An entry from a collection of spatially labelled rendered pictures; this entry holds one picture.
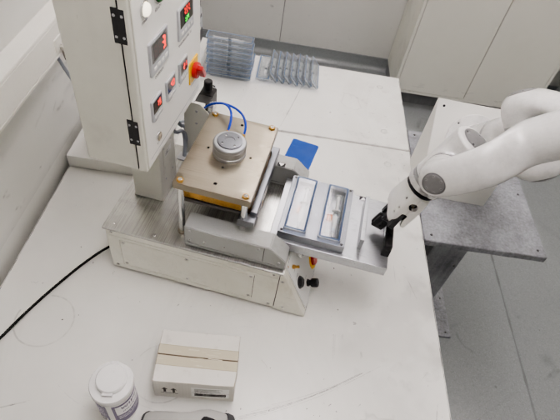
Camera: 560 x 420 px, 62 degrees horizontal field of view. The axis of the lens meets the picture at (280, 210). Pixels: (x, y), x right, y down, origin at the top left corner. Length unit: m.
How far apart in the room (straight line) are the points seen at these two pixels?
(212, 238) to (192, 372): 0.30
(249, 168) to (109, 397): 0.56
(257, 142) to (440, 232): 0.73
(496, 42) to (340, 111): 1.63
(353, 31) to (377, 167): 2.03
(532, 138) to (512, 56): 2.51
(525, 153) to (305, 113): 1.09
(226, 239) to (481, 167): 0.56
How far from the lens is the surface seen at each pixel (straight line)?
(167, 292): 1.29
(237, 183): 1.04
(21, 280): 1.40
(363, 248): 1.16
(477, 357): 2.34
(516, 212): 1.82
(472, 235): 1.65
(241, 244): 1.08
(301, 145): 1.72
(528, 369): 2.44
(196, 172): 1.06
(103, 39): 0.86
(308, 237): 1.11
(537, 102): 1.26
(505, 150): 0.94
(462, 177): 0.93
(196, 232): 1.10
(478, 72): 3.44
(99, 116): 0.96
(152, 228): 1.19
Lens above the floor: 1.86
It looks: 48 degrees down
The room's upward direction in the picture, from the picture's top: 11 degrees clockwise
